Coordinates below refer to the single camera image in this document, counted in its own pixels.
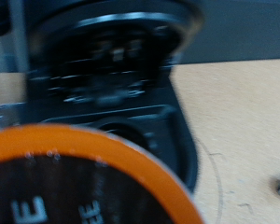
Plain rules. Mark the black Keurig coffee machine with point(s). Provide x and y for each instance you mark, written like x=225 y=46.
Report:
x=115 y=77

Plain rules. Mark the orange rimmed coffee pod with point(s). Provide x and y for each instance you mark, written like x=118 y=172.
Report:
x=84 y=174

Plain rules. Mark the dark grey partition panel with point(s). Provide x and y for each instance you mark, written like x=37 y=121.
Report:
x=245 y=31

